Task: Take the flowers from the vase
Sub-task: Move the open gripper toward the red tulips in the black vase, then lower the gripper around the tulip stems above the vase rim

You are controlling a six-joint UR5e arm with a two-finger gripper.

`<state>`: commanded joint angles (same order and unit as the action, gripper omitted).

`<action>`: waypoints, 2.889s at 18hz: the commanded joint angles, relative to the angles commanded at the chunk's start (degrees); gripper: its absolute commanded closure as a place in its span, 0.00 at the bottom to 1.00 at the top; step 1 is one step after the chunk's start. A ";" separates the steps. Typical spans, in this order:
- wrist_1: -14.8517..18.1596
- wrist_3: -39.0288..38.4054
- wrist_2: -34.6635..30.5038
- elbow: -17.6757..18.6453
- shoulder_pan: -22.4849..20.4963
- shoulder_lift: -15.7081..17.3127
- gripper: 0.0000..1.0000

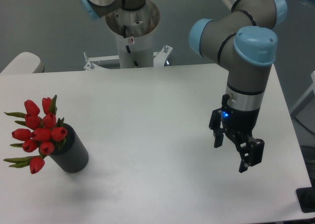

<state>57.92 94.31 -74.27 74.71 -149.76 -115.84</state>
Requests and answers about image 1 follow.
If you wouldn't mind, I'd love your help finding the red tulip bouquet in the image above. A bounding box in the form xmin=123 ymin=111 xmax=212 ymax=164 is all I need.
xmin=4 ymin=95 xmax=69 ymax=174

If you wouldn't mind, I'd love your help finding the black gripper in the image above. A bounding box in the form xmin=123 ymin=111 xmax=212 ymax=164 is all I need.
xmin=209 ymin=94 xmax=265 ymax=173

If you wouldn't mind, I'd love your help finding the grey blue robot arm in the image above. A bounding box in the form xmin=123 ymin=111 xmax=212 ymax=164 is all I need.
xmin=80 ymin=0 xmax=287 ymax=172

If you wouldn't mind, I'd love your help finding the white chair back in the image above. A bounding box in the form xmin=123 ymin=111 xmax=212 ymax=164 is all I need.
xmin=0 ymin=52 xmax=45 ymax=75

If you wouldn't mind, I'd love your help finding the dark grey ribbed vase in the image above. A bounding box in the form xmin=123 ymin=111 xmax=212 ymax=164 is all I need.
xmin=49 ymin=123 xmax=89 ymax=173

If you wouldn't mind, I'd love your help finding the white table leg frame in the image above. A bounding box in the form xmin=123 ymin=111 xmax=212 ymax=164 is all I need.
xmin=289 ymin=71 xmax=315 ymax=118

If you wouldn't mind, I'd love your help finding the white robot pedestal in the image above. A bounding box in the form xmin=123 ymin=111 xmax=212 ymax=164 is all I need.
xmin=84 ymin=0 xmax=173 ymax=70

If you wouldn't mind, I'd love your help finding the black device at table edge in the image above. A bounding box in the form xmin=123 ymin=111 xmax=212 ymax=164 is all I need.
xmin=296 ymin=187 xmax=315 ymax=213

